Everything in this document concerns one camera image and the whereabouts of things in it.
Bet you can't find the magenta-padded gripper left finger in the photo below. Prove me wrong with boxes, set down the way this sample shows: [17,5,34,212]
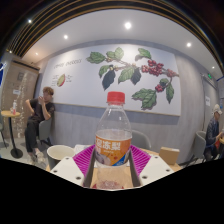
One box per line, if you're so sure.
[49,144,98,189]

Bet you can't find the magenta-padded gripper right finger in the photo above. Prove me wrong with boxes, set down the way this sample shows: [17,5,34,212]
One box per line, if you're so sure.
[127,144,174,188]

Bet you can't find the clear red-capped drink bottle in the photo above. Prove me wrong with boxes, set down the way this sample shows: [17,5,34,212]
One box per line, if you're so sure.
[94,91,133,191]

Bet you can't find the black mug with white inside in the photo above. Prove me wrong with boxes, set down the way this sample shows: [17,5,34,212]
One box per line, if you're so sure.
[46,144,76,171]

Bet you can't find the brown cardboard box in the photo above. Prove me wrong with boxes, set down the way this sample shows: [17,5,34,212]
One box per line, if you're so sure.
[158,146,181,166]

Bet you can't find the grey upholstered chair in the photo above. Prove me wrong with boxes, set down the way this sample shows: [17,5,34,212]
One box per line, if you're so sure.
[130,129,153,151]

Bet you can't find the grey chair with black legs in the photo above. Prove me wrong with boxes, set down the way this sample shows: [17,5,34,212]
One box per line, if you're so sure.
[37,118,54,148]
[191,130,208,163]

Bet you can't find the person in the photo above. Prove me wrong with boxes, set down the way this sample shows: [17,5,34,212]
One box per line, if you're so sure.
[23,86,56,164]
[203,103,224,162]

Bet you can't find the round yellow-topped side table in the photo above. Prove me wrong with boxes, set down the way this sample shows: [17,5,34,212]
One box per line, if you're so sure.
[0,110,24,159]

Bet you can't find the small clear drink bottle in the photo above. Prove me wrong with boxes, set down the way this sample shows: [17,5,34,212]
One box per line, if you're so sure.
[11,99,18,115]

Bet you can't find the round ceiling lights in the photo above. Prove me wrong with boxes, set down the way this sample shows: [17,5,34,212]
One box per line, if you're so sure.
[8,18,216,71]

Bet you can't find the coffee branch wall mural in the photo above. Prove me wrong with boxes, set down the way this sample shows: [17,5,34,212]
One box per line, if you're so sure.
[39,44,183,117]

